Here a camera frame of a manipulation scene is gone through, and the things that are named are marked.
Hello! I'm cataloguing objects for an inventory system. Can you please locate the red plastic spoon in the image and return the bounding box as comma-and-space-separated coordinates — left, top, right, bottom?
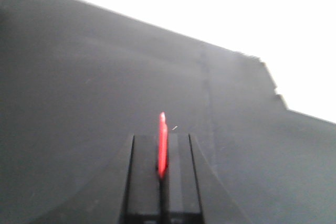
157, 112, 168, 179

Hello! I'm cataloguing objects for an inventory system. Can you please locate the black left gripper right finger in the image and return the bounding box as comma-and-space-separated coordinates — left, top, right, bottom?
161, 134, 203, 223

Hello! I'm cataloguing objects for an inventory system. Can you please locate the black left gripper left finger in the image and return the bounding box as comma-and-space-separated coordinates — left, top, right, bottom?
120, 135, 161, 223

